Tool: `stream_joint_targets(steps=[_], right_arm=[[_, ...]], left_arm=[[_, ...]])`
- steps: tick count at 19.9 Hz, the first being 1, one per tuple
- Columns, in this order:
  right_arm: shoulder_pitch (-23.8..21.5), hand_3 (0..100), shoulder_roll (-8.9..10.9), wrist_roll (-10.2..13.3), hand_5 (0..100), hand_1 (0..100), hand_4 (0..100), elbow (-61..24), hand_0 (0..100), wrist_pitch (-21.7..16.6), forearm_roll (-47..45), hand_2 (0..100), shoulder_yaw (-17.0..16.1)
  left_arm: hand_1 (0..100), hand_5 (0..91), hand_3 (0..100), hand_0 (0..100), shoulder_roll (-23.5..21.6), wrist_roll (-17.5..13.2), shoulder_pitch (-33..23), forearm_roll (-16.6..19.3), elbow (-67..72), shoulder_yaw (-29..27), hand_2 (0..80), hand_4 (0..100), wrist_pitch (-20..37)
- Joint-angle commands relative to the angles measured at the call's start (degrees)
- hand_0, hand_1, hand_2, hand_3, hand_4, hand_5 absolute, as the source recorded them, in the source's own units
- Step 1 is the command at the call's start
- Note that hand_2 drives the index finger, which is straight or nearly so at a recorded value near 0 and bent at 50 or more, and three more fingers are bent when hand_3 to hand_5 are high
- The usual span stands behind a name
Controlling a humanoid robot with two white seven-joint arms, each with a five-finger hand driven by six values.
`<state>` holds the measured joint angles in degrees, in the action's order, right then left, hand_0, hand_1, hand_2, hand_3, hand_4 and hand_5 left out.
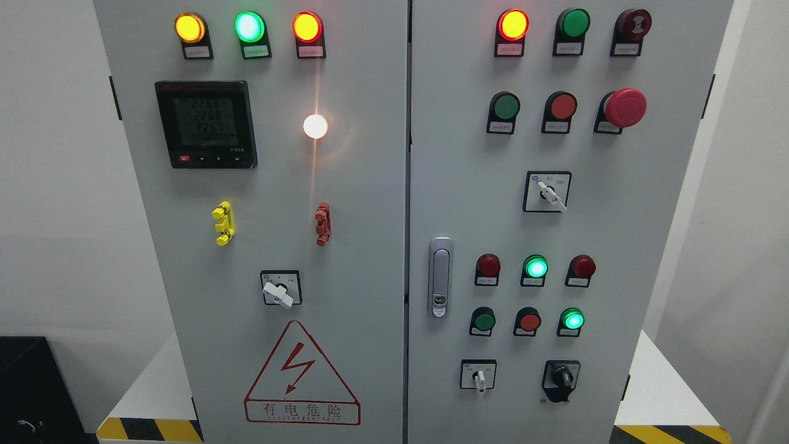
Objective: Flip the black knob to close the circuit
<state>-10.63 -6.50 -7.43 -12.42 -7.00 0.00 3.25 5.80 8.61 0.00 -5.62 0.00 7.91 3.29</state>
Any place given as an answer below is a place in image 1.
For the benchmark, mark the yellow terminal connector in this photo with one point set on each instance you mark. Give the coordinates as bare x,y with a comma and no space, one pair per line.
224,222

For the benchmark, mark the white platform with hazard stripes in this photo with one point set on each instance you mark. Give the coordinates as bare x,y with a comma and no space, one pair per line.
658,406

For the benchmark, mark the dark red buzzer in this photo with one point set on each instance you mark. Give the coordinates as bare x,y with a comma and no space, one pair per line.
628,34

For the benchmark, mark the lit green push button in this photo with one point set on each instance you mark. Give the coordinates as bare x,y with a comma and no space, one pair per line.
570,323

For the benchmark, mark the white glowing indicator light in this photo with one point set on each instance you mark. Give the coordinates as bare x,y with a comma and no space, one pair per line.
315,126

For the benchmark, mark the red emergency stop button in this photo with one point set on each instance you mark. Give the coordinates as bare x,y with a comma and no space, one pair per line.
620,109

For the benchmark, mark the black digital power meter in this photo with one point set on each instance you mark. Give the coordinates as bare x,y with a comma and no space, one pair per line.
207,124

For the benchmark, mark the lit red-orange indicator light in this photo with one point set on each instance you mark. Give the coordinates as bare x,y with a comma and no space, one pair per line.
308,30

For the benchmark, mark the small red push button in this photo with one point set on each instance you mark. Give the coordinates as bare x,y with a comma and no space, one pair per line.
527,322

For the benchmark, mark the yellow indicator light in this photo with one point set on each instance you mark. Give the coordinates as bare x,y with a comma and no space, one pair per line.
193,33

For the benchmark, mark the black box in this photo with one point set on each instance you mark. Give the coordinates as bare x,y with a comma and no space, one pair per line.
35,404

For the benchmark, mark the dark red indicator light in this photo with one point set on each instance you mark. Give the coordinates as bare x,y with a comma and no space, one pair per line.
487,271
580,271

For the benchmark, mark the white-handled rotary selector switch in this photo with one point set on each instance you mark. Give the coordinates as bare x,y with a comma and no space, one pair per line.
281,288

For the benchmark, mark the black rotary knob switch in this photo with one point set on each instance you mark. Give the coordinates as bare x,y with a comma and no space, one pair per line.
560,379

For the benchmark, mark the lit red indicator light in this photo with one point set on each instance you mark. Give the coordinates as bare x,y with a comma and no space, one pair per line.
512,27

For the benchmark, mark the white-handled selector switch upper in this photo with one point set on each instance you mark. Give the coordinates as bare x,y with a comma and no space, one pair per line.
546,191

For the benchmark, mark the white-handled selector switch lower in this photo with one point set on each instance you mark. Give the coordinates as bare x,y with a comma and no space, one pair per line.
477,374

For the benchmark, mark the grey right cabinet door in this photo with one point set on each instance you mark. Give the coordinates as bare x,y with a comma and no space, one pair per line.
469,186

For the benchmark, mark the red electric hazard warning sticker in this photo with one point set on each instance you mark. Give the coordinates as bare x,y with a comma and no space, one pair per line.
299,384

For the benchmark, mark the dark green indicator light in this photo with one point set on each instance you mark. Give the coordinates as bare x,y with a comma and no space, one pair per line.
570,31

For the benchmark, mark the small green push button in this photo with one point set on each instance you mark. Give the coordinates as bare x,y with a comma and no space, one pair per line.
482,321

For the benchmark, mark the red terminal connector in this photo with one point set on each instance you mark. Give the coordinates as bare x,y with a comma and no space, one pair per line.
323,224

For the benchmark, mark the grey left cabinet door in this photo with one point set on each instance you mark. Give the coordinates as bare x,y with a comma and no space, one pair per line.
353,288

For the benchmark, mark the lit green indicator light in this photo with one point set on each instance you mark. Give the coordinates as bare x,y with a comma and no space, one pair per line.
252,32
534,270

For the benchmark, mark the lit green indicator light middle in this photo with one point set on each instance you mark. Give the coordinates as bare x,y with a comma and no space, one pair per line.
534,270

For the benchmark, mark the dark red indicator light right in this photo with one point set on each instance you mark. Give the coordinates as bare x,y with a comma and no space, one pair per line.
580,271

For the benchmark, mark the silver door lock handle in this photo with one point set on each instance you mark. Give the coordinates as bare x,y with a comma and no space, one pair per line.
441,254

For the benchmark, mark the grey cabinet door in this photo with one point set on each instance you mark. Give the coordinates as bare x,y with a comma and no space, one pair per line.
353,288
469,186

